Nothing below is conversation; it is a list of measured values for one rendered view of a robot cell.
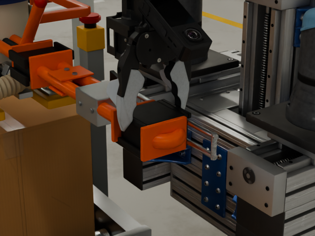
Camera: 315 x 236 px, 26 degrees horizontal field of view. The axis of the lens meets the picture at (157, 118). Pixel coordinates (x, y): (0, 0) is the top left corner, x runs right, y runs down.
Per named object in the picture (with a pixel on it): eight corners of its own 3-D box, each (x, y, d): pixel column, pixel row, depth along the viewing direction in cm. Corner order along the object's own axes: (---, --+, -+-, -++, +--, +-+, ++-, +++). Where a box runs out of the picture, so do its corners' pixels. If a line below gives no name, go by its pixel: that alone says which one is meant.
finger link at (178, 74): (176, 95, 104) (158, 45, 99) (200, 107, 100) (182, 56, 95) (161, 106, 103) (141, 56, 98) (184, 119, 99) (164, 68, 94)
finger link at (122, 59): (134, 97, 95) (153, 38, 93) (141, 101, 93) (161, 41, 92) (106, 92, 92) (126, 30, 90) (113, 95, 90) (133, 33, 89)
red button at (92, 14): (75, 25, 218) (74, 13, 217) (94, 22, 222) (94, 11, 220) (85, 31, 213) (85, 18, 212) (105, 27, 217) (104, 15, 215)
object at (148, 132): (110, 141, 99) (110, 109, 97) (153, 129, 103) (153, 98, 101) (143, 162, 92) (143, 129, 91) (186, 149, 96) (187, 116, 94)
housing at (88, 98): (73, 114, 109) (72, 87, 107) (110, 105, 113) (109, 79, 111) (95, 128, 104) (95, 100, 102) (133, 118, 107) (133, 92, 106)
